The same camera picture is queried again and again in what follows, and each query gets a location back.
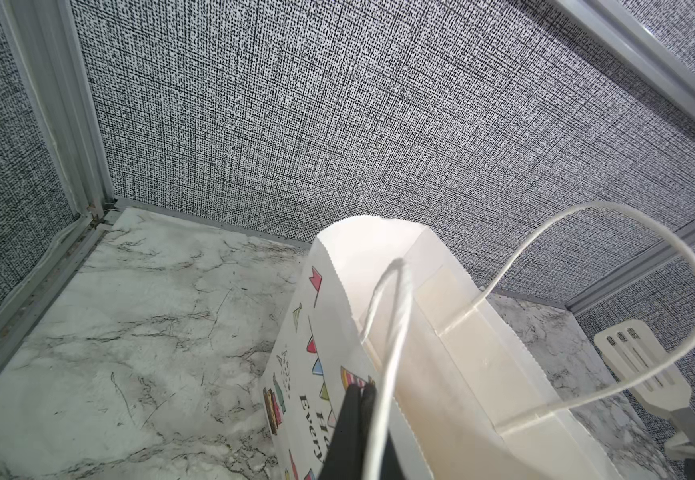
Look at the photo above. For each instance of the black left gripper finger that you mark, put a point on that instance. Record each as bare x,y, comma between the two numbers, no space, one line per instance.
345,456
379,458

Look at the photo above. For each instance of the left gripper white spatula finger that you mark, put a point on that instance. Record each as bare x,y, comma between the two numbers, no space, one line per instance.
629,349

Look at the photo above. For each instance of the white paper gift bag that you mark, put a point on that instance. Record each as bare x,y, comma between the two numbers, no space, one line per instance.
452,388

